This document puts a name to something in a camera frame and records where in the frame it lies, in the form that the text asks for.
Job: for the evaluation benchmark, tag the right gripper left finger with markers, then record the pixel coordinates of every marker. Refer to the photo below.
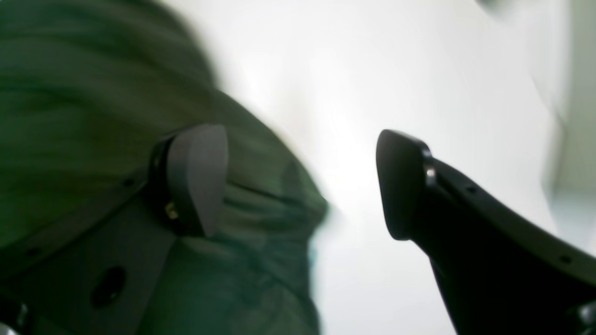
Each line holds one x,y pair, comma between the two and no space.
94,271

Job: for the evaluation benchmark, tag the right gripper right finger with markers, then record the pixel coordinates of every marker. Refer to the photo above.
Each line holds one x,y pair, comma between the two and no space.
497,273

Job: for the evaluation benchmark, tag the dark green t-shirt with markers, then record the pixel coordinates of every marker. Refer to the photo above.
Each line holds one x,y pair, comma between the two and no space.
87,88

